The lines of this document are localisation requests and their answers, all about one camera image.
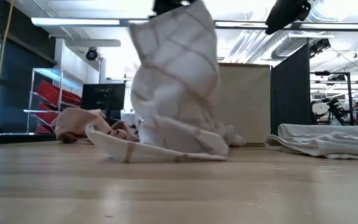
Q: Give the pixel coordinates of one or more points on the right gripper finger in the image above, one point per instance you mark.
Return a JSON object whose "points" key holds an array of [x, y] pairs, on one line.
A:
{"points": [[286, 14]]}

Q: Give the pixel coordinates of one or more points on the white towel red check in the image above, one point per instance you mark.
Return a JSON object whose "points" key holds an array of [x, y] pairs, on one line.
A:
{"points": [[178, 77]]}

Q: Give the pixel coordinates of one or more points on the white towel grey plaid lines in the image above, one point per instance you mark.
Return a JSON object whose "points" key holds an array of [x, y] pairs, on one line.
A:
{"points": [[322, 143]]}

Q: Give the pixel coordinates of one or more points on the pink towel white stripes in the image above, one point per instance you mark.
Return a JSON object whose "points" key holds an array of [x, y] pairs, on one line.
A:
{"points": [[76, 124]]}

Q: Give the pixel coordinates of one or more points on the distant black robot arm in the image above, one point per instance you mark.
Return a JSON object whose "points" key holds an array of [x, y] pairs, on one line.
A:
{"points": [[334, 109]]}

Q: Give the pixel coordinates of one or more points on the long ceiling light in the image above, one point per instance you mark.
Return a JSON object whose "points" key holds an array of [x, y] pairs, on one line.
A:
{"points": [[73, 21], [337, 26]]}

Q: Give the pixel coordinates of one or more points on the black metal stand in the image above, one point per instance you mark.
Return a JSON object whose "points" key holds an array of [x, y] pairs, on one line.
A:
{"points": [[322, 73]]}

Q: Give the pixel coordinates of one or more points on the black partition screen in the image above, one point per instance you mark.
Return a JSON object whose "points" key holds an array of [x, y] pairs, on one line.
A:
{"points": [[290, 93]]}

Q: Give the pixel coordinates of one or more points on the black ceiling spotlight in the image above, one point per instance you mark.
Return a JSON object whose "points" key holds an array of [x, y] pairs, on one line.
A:
{"points": [[91, 54]]}

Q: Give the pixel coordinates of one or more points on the beige fabric storage box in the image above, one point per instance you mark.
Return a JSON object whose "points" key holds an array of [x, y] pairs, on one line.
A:
{"points": [[247, 102]]}

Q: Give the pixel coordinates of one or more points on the black monitor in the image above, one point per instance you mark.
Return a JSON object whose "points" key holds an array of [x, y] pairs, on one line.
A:
{"points": [[104, 96]]}

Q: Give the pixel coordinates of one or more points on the metal shelf rack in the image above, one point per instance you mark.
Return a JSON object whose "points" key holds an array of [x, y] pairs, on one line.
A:
{"points": [[61, 81]]}

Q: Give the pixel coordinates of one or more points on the silver ceiling duct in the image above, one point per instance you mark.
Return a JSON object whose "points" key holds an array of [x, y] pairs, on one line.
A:
{"points": [[290, 46]]}

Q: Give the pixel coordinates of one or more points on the black ceiling camera mount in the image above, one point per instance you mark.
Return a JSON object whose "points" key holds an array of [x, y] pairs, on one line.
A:
{"points": [[320, 46]]}

